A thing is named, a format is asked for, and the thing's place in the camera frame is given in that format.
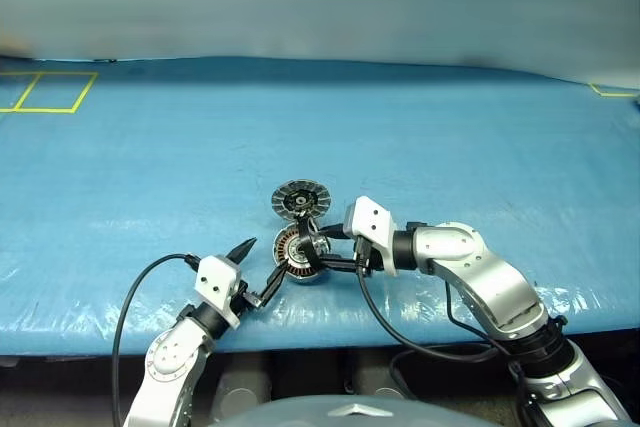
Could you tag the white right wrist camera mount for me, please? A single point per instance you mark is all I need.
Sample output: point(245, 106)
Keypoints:
point(370, 219)

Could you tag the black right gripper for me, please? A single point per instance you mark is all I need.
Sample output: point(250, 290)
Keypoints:
point(375, 264)

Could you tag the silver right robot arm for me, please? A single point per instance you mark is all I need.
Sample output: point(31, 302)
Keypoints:
point(500, 277)

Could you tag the blue plastic table cover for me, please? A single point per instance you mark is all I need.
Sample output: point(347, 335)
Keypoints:
point(400, 147)

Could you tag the silver motor stator copper windings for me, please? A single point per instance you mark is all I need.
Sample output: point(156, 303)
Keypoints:
point(286, 257)

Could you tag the small black clip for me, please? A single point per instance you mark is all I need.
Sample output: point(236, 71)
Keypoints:
point(107, 60)

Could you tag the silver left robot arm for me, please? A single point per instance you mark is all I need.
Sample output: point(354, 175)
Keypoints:
point(170, 362)

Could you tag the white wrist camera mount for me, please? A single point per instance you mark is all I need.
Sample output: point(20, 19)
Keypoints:
point(217, 279)
point(370, 219)

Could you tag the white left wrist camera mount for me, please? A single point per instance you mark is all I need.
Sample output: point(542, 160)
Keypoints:
point(217, 279)

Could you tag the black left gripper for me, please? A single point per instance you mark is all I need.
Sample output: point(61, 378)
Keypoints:
point(244, 302)

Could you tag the silver motor rotor disc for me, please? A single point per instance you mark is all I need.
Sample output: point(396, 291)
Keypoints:
point(282, 199)

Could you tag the dark grey rounded housing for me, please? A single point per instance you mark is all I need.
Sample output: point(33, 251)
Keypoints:
point(245, 377)

